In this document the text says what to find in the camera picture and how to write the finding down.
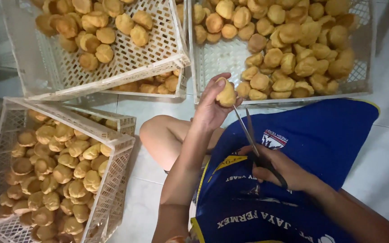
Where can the person's left hand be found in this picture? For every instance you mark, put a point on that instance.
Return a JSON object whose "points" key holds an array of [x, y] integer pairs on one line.
{"points": [[207, 111]]}

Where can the person's right hand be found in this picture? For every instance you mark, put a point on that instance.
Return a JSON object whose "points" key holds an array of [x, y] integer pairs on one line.
{"points": [[282, 170]]}

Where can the single golden cream puff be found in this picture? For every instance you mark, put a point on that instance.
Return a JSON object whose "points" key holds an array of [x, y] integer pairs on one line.
{"points": [[226, 94]]}

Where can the white crate under tilted crate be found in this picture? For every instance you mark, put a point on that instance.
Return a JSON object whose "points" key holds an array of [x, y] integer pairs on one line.
{"points": [[181, 89]]}

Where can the blue printed apron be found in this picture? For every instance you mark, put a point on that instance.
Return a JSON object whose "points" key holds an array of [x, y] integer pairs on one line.
{"points": [[316, 141]]}

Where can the person's bare leg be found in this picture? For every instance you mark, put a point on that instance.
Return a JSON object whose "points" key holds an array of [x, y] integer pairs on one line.
{"points": [[162, 138]]}

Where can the wide white plastic crate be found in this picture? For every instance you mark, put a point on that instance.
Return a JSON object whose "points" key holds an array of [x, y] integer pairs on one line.
{"points": [[214, 57]]}

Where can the heap of puffs, covered crate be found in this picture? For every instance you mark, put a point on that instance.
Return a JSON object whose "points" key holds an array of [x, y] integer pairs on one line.
{"points": [[154, 86]]}

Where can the tilted white plastic crate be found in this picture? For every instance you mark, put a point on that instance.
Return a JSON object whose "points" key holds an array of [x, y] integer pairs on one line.
{"points": [[137, 64]]}

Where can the heap of puffs, wide crate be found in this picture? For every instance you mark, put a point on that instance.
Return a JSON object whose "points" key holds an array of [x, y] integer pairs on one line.
{"points": [[292, 47]]}

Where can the deep white plastic crate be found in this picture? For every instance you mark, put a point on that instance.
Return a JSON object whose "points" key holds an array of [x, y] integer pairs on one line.
{"points": [[113, 189]]}

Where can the heap of puffs, tilted crate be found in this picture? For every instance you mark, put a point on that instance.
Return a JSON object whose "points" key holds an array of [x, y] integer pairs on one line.
{"points": [[93, 30]]}

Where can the heap of puffs, deep crate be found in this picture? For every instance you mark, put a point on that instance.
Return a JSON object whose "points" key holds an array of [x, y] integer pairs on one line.
{"points": [[56, 175]]}

